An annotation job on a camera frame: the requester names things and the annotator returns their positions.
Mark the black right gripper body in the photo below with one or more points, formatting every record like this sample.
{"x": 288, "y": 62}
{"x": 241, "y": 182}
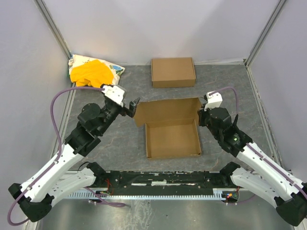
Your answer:
{"x": 203, "y": 117}

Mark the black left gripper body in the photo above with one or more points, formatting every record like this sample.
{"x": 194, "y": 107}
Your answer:
{"x": 125, "y": 109}

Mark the brown cardboard box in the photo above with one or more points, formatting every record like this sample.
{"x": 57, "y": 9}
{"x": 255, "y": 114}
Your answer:
{"x": 171, "y": 127}
{"x": 173, "y": 72}

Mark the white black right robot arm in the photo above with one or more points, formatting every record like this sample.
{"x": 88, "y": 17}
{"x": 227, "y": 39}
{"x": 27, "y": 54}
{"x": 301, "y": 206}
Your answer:
{"x": 285, "y": 192}

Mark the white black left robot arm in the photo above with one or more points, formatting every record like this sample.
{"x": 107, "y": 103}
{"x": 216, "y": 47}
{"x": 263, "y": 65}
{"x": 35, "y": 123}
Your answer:
{"x": 39, "y": 194}

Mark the folded brown cardboard box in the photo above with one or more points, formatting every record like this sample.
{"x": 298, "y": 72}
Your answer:
{"x": 173, "y": 72}

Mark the yellow cloth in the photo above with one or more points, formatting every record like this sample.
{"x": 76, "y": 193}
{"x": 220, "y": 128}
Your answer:
{"x": 93, "y": 73}

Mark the white patterned cloth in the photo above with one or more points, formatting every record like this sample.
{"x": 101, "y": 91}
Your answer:
{"x": 78, "y": 60}

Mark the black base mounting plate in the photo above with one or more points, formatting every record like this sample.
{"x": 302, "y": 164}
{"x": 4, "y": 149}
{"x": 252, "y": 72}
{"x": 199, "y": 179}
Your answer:
{"x": 121, "y": 179}

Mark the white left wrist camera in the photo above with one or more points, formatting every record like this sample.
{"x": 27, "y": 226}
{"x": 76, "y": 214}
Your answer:
{"x": 115, "y": 93}

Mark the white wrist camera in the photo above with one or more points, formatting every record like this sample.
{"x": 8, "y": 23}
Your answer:
{"x": 214, "y": 99}
{"x": 115, "y": 93}

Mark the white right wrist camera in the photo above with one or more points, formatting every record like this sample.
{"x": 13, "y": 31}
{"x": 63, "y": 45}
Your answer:
{"x": 214, "y": 99}

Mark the light blue slotted cable duct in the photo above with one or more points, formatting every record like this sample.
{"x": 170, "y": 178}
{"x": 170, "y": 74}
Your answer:
{"x": 155, "y": 192}

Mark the right aluminium floor rail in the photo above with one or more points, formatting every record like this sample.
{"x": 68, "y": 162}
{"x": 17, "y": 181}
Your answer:
{"x": 264, "y": 119}

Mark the aluminium floor rail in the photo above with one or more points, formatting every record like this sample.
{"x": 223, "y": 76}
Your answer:
{"x": 264, "y": 119}
{"x": 61, "y": 122}

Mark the right aluminium frame post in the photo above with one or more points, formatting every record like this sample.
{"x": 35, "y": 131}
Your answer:
{"x": 265, "y": 31}

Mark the aluminium frame post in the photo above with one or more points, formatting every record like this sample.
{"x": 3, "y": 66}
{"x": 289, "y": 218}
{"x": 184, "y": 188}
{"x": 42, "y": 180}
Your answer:
{"x": 42, "y": 7}
{"x": 265, "y": 31}

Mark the left aluminium frame post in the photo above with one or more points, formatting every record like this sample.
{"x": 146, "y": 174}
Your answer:
{"x": 42, "y": 7}

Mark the left aluminium floor rail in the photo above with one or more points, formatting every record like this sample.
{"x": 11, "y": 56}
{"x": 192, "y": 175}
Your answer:
{"x": 61, "y": 122}

